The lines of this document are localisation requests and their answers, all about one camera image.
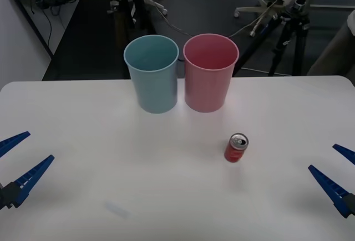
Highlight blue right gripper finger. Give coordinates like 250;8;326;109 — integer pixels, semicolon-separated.
307;165;355;219
332;143;355;166

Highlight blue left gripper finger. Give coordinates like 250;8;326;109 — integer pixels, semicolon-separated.
0;131;31;158
4;155;55;210

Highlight person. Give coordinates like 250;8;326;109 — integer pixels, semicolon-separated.
307;8;355;77

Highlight pink plastic bin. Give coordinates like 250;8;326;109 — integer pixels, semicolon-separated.
182;33;240;114

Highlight black camera tripod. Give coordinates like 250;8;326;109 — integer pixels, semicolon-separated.
106;0;156;80
232;0;320;77

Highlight red drink can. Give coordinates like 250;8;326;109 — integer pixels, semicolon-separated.
224;132;250;163

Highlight pale blue plastic bin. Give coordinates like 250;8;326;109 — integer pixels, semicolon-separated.
123;34;179;114

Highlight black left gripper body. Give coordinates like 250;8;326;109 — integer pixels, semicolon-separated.
0;184;7;211

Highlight grey desk with wooden edge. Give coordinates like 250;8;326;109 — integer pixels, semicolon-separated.
8;0;111;56

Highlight white chair base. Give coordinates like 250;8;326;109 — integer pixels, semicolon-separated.
141;0;169;14

